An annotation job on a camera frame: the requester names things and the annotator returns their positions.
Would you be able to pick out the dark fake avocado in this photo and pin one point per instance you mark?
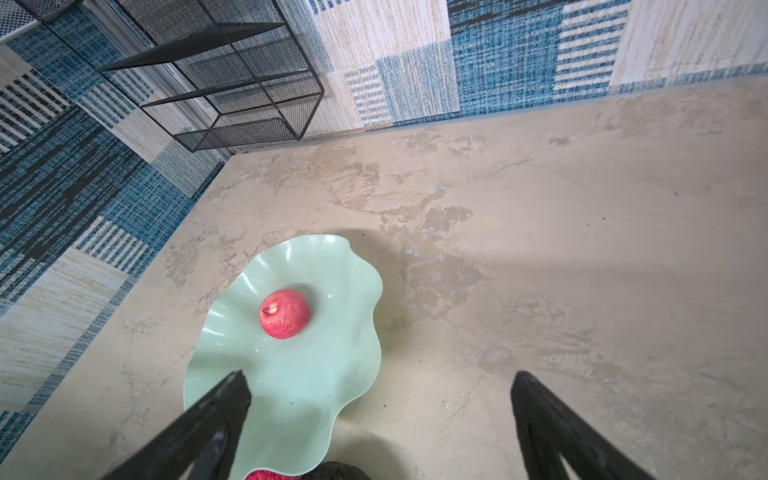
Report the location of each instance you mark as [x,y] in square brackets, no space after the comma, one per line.
[334,470]

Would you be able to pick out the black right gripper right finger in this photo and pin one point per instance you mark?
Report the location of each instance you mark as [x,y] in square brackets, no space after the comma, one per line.
[552,436]

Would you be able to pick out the red fake pomegranate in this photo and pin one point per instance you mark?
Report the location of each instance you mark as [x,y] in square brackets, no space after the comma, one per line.
[284,314]
[269,475]

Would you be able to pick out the white wire mesh basket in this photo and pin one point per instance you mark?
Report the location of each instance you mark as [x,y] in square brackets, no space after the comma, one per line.
[14,20]

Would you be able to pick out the pale green wavy fruit bowl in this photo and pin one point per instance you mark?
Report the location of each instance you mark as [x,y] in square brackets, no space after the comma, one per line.
[298,385]

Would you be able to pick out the black wire mesh shelf rack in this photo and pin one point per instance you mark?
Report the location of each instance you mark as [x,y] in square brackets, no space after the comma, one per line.
[244,77]

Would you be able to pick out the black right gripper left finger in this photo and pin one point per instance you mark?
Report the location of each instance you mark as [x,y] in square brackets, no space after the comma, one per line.
[201,443]

